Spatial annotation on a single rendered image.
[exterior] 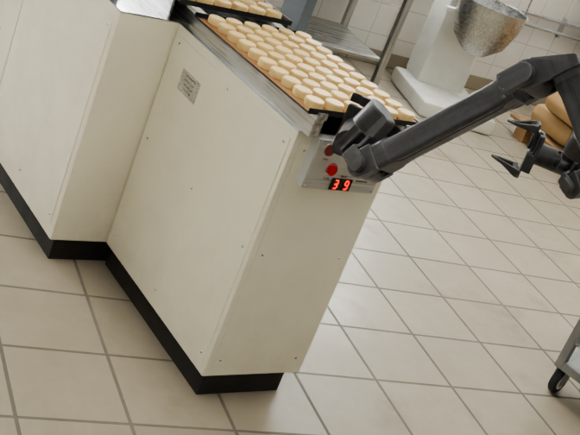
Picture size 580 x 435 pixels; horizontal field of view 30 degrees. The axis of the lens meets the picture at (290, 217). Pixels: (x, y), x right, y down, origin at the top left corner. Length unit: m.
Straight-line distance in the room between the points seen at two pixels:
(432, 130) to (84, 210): 1.53
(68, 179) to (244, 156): 0.68
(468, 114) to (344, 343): 1.66
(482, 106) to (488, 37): 4.36
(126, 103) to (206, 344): 0.78
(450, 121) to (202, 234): 1.08
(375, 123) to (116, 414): 1.12
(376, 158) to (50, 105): 1.53
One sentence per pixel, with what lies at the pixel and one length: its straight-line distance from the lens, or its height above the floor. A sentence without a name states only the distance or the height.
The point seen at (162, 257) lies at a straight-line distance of 3.16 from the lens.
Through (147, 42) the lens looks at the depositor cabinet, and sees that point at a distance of 3.19.
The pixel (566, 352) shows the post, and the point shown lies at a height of 0.19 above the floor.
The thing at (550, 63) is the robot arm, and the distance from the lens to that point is 2.04.
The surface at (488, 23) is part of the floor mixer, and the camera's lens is 6.40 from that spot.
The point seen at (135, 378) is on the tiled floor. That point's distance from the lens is 3.04.
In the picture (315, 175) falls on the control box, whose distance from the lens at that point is 2.72.
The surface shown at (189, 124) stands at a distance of 3.09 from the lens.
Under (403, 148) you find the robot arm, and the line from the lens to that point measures 2.15.
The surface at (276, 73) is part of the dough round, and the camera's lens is 2.77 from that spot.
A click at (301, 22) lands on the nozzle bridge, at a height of 0.88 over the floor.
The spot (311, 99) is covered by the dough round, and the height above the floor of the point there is 0.92.
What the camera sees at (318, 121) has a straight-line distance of 2.64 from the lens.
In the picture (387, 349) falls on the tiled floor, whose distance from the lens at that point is 3.70.
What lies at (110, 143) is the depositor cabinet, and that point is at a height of 0.43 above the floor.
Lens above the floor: 1.67
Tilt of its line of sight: 22 degrees down
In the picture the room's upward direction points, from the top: 22 degrees clockwise
